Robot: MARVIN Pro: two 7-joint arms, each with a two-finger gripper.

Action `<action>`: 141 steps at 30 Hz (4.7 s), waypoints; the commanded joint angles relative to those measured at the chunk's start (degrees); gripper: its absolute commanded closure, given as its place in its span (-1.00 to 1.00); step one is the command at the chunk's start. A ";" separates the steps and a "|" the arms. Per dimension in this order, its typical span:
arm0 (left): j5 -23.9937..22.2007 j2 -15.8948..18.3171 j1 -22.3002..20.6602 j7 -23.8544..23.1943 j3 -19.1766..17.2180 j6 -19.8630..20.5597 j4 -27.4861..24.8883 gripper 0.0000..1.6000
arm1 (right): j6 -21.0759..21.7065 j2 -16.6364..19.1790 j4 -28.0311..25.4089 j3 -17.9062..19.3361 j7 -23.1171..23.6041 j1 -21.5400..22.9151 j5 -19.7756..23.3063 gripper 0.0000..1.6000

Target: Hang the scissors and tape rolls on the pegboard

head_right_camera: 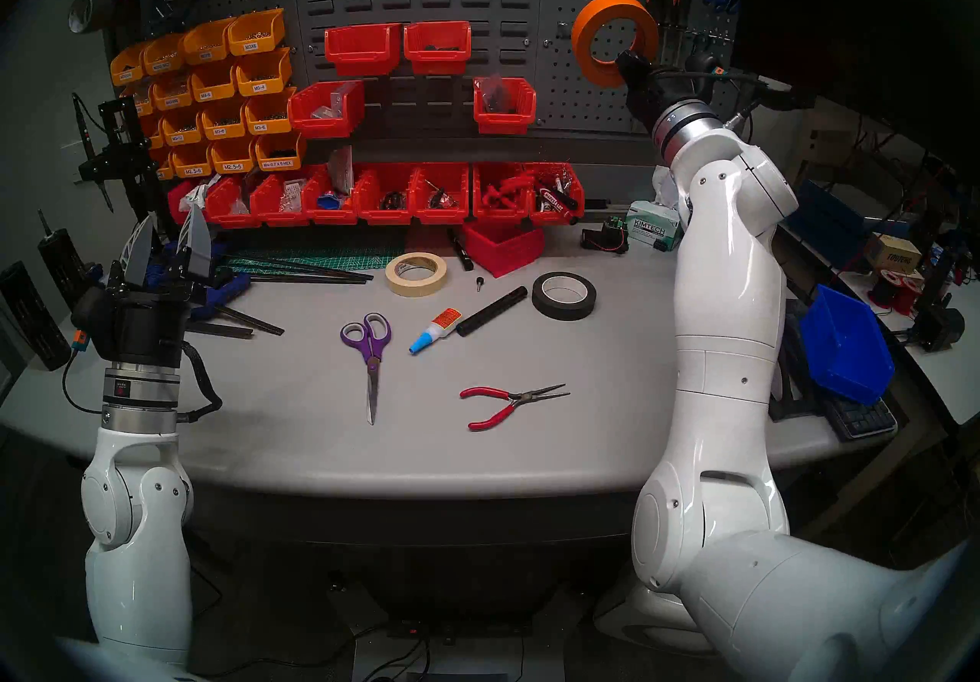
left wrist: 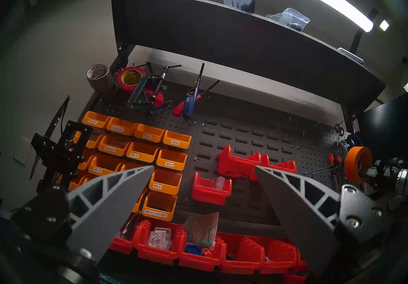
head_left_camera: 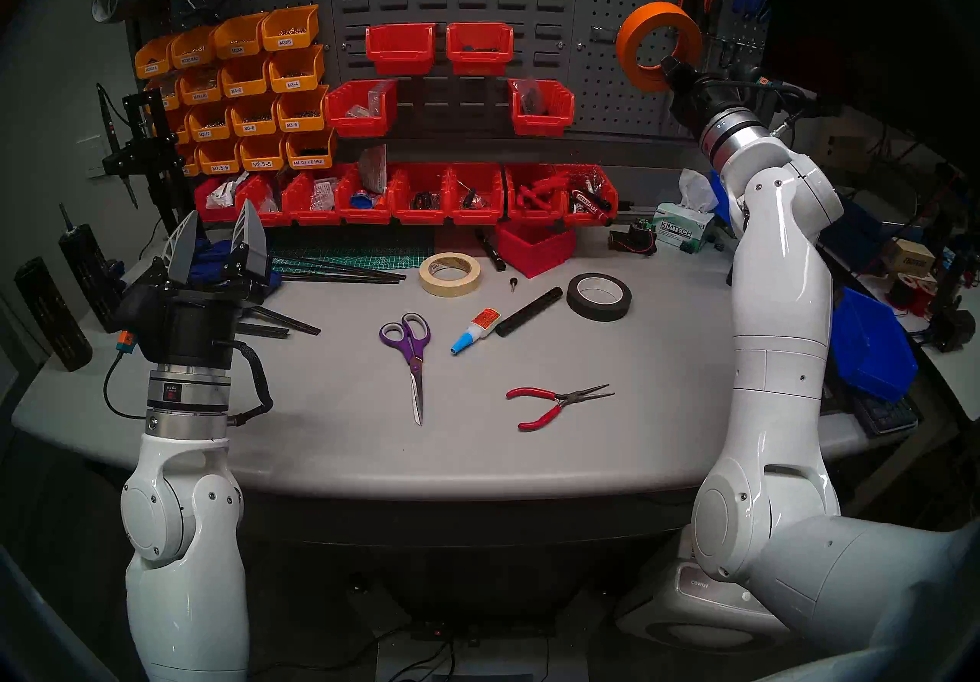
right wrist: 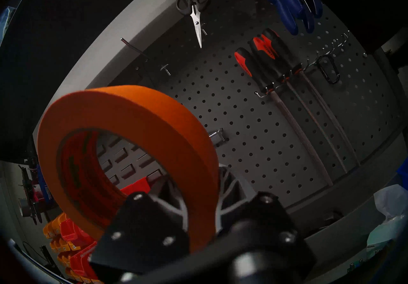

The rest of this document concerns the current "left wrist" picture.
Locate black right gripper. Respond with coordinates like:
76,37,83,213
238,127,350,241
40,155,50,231
360,158,399,191

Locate black soldering stand frame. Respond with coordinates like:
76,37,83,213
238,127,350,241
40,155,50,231
31,121,93,191

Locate blue hanging clamp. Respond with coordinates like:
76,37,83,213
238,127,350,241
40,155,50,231
344,130,364,150

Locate blue plastic part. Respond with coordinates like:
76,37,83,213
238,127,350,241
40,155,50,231
185,243,204,256

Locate orange tape roll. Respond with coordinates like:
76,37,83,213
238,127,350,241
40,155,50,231
345,146,373,184

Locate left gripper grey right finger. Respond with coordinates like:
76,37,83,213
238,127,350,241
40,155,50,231
255,165,388,277

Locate orange bin labelled M4X4X6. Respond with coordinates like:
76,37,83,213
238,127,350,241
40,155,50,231
98,135,132,157

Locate grey louvred back panel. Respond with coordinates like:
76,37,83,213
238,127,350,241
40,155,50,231
191,111,303,223

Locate red bin holding red tools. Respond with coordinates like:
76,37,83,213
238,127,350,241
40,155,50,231
284,239,311,284

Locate orange bin labelled M3X5X4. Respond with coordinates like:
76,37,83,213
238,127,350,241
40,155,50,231
82,111,112,129

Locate orange bin labelled M3-12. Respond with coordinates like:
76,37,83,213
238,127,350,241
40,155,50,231
88,155,126,176

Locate orange bin labelled M3-8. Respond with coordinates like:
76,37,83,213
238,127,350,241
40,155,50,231
120,162,147,172

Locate small hanging metal snips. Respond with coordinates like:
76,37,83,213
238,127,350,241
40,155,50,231
334,121,345,147

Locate white wall switch plate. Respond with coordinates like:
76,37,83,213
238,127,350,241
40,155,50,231
13,137,32,165

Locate orange bin labelled M3-4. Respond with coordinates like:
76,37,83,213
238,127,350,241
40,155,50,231
156,148,188,171

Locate black overhead shelf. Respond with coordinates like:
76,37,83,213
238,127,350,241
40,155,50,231
111,0,386,115

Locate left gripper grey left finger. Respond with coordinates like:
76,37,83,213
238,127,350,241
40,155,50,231
11,165,155,261

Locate orange bin labelled M3-6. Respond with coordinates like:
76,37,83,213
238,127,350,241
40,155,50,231
149,169,183,195

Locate dark metal C-clamp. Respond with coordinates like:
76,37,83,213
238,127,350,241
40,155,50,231
128,65,182,115

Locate grey duct tape roll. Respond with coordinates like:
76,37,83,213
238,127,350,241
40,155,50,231
86,64,116,94

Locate blue long-nose lighter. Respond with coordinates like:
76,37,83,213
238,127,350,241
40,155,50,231
183,63,205,119

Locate white flat device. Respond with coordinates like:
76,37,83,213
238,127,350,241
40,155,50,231
337,47,364,65

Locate red tape roll yellow core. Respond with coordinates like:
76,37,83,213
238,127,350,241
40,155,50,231
117,66,147,93

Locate double prong metal hook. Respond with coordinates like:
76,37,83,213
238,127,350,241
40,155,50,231
303,165,338,175

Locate red storage bin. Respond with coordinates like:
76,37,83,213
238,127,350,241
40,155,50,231
109,213,141,255
249,154,297,182
178,234,227,272
134,220,185,266
218,232,266,275
218,145,262,178
260,237,298,274

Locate orange bin labelled M3X8 BAD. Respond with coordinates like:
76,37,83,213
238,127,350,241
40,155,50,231
106,117,139,136

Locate orange bin labelled M2.5-6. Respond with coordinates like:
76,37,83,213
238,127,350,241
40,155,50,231
69,175,91,191

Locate red bin holding clear bags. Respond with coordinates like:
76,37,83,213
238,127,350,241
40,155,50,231
191,172,232,206

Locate black soldering iron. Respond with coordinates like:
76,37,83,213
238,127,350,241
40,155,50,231
30,96,70,180

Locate small orange parts bin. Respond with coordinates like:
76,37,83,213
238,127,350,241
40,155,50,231
73,131,102,149
77,149,99,170

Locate orange bin labelled M3X6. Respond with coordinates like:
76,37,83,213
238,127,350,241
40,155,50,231
163,130,192,149

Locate orange bin labelled M4-6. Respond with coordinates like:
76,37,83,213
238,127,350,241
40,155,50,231
126,141,161,163

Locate green cutting mat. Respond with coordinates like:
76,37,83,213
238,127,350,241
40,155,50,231
99,271,128,284

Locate orange bin labelled M4-0.7X6 HEX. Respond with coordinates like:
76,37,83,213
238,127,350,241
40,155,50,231
142,191,178,222

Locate black monitor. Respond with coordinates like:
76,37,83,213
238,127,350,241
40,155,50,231
357,94,408,162

